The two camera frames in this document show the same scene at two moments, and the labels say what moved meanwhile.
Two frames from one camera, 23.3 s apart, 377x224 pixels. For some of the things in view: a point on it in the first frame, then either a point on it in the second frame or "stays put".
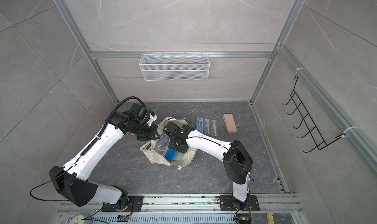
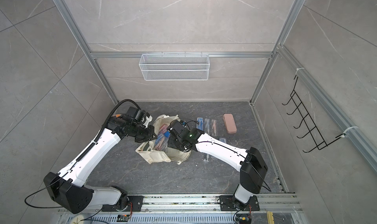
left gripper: x=153 y=135 stays put
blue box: x=171 y=154 to x=223 y=140
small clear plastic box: x=214 y=127 stays put
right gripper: x=172 y=145 stays put
